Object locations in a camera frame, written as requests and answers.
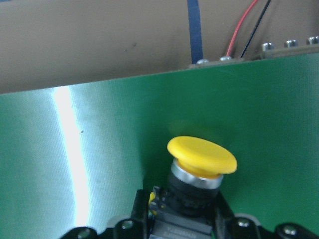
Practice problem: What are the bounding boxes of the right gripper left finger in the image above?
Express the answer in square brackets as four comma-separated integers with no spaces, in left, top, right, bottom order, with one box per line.
[131,189,150,224]

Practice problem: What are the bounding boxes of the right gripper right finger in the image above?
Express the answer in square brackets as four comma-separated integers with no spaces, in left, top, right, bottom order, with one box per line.
[213,193,234,224]

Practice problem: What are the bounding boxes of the yellow push button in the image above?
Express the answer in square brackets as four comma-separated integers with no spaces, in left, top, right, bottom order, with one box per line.
[148,135,238,239]

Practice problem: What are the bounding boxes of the green conveyor belt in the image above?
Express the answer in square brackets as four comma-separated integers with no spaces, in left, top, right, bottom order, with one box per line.
[0,53,319,239]

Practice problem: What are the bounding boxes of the red black conveyor wires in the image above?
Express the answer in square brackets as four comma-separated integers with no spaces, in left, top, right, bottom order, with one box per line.
[226,0,272,59]

